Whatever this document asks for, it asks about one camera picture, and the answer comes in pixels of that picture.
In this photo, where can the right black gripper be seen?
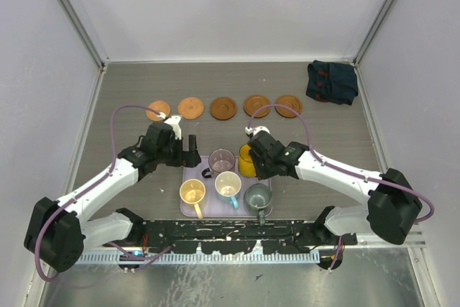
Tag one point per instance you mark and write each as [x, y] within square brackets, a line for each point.
[261, 173]

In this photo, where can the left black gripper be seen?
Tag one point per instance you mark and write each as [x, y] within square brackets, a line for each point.
[192, 149]

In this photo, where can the dark wooden coaster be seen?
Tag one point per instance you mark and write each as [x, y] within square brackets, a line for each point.
[223, 108]

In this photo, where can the wooden coaster back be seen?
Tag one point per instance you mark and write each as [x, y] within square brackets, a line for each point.
[254, 102]

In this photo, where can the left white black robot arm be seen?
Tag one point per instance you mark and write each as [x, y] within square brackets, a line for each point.
[60, 231]

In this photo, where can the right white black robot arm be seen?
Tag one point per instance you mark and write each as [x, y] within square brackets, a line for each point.
[386, 206]

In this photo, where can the grey green cup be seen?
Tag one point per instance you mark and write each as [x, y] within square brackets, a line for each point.
[258, 202]

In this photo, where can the purple translucent cup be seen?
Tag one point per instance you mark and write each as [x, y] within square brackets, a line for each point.
[219, 161]

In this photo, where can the cream yellow cup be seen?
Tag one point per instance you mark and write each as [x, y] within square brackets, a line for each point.
[193, 193]

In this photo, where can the lilac plastic tray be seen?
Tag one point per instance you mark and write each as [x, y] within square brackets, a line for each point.
[214, 206]

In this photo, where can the dark blue folded cloth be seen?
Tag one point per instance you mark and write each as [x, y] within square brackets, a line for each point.
[332, 83]

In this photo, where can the white cup blue handle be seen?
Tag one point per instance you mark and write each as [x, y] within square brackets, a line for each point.
[228, 185]

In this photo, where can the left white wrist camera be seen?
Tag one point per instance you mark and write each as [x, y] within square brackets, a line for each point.
[174, 121]

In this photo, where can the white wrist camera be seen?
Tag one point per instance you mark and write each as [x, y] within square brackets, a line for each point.
[174, 121]
[252, 131]

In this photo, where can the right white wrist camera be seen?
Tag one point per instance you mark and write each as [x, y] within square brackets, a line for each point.
[252, 131]

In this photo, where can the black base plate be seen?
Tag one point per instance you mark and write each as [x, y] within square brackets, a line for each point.
[230, 237]

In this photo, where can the grey slotted cable duct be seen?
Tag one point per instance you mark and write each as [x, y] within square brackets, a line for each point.
[104, 257]

